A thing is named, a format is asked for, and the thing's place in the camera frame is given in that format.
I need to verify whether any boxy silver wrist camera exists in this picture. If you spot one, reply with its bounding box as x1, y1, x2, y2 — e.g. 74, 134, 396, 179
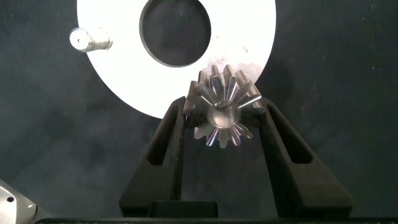
0, 179, 39, 224

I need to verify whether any small steel spur gear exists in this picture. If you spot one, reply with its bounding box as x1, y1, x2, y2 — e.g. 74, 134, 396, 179
182, 64, 266, 149

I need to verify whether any dark mat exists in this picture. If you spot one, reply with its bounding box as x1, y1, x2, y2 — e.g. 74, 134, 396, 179
0, 0, 398, 220

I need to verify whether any round white plate with pins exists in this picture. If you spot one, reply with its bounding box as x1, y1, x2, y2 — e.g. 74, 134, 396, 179
68, 0, 277, 119

